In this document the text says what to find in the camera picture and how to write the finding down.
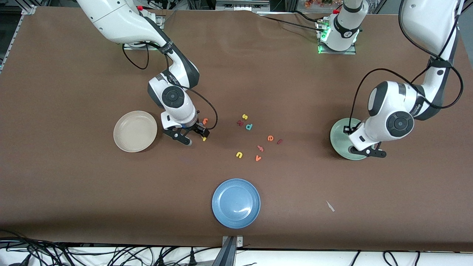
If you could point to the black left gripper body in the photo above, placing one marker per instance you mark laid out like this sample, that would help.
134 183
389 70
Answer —
347 129

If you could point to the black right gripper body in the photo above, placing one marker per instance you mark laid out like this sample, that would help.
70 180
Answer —
193 129

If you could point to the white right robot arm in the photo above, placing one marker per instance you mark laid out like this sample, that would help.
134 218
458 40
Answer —
111 18

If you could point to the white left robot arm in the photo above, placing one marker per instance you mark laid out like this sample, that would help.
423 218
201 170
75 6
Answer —
391 107

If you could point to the pale green plate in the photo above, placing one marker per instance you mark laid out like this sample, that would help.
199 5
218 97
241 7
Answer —
338 140

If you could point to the teal foam letter p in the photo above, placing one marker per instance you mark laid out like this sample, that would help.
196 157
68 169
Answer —
251 126

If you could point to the beige brown plate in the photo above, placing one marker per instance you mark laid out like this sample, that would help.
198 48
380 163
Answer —
135 131

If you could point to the salmon pink foam letter f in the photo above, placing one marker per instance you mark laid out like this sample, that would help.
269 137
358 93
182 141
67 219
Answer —
260 148

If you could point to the blue plate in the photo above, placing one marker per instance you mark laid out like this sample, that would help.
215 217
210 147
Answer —
236 203

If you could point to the small grey paper scrap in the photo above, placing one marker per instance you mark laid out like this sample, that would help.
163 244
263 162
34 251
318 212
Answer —
330 206

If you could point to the dark metal beam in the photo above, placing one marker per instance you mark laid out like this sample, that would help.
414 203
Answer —
225 255

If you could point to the black power plug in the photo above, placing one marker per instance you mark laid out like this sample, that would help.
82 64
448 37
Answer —
161 260
191 258

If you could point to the orange artificial flowers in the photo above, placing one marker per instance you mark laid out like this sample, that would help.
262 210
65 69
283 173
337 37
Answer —
317 3

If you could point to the grey metal box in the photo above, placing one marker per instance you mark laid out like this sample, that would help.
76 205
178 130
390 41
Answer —
242 3

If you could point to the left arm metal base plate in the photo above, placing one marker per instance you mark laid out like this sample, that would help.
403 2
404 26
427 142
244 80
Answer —
338 51

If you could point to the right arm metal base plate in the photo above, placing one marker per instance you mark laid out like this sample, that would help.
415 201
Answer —
133 47

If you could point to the small metal bracket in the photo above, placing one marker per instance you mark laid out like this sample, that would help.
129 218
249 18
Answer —
239 242

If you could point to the aluminium frame corner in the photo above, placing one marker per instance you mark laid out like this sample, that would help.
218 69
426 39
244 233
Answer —
29 9

